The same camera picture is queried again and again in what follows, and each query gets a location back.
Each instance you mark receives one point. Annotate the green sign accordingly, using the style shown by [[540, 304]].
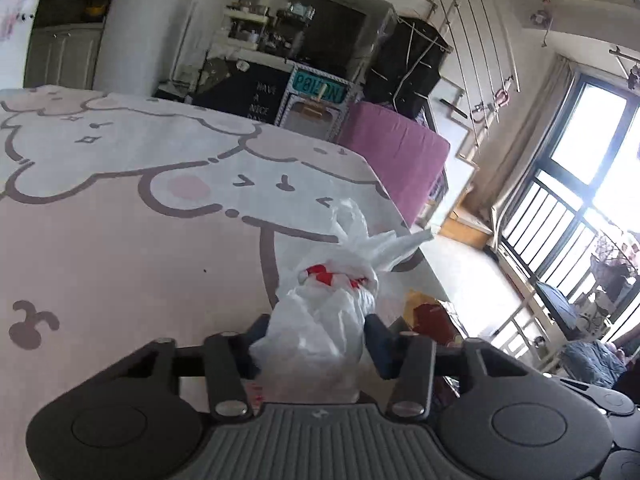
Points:
[[318, 86]]

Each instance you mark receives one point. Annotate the kitchen base cabinet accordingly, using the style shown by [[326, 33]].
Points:
[[62, 57]]

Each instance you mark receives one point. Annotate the beige curtain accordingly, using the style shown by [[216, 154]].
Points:
[[530, 150]]

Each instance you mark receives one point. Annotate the wooden stairs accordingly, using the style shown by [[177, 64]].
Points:
[[462, 227]]

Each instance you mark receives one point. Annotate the white bottle rack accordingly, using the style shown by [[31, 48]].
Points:
[[245, 25]]

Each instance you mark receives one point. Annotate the gold snack wrapper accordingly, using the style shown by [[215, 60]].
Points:
[[432, 320]]

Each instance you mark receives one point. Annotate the white chair with blue cushion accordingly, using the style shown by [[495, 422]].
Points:
[[555, 307]]

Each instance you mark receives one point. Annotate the black letter board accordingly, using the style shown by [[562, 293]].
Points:
[[240, 92]]

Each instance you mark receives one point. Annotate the cartoon printed tablecloth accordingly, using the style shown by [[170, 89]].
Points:
[[125, 240]]

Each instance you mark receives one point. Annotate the black vest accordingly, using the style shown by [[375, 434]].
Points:
[[405, 65]]

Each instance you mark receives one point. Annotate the pink folded mattress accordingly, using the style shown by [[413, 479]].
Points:
[[395, 155]]

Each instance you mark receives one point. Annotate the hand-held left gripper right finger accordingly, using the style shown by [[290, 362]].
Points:
[[380, 351]]

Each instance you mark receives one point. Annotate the metal stair railing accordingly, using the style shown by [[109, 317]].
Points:
[[465, 15]]

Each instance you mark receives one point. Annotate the white plastic bag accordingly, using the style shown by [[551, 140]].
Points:
[[315, 330]]

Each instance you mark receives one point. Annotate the large window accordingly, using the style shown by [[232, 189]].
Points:
[[585, 170]]

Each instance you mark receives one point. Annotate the blue denim cloth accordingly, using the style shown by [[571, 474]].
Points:
[[592, 362]]

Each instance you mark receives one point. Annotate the yellow pot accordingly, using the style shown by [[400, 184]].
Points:
[[93, 9]]

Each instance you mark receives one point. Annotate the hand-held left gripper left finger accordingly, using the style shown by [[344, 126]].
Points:
[[252, 341]]

